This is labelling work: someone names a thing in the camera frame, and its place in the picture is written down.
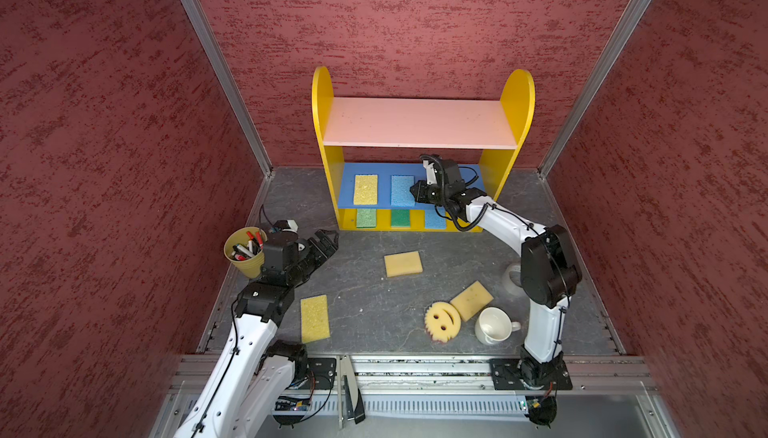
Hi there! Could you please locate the blue sponge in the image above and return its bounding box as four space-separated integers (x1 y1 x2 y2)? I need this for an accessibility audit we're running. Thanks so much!
424 210 447 230
390 175 415 208

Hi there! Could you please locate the tan sponge green scrub back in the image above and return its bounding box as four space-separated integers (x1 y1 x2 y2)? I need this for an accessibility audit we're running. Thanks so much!
390 209 411 228

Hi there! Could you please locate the green cellulose sponge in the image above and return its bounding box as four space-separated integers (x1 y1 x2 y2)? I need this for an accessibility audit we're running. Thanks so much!
355 208 377 229

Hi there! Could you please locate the yellow cellulose sponge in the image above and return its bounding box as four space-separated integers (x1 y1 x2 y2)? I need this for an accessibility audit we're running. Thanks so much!
300 295 330 344
353 174 378 206

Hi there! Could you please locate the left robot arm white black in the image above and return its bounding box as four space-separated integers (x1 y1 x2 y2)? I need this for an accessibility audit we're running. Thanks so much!
174 229 339 437

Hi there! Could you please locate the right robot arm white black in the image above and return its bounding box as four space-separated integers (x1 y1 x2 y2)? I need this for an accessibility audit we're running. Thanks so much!
410 154 582 389

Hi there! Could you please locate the yellow shelf with coloured boards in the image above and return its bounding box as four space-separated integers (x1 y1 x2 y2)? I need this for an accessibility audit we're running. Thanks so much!
311 66 535 231

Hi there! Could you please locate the yellow-green pen cup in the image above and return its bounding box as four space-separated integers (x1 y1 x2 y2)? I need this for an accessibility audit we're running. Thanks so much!
223 227 267 279

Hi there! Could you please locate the tan sponge middle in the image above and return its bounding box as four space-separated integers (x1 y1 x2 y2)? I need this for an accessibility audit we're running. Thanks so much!
384 251 423 278

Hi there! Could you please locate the tan sponge near mug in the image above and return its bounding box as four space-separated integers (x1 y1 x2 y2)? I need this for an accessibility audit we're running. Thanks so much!
450 281 494 322

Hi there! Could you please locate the clear tape roll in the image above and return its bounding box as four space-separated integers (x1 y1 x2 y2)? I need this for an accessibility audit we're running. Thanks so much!
502 262 522 294

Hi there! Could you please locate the smiley face yellow sponge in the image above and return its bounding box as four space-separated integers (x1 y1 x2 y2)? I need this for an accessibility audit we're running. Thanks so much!
424 301 462 343

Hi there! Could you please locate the white mug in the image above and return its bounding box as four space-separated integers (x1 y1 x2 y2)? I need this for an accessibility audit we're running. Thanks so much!
474 307 522 346

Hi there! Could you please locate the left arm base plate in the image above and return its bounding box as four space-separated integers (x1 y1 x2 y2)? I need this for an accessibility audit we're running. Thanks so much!
289 357 337 391

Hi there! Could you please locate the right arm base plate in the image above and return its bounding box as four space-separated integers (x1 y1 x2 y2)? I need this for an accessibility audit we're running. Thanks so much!
489 358 573 392

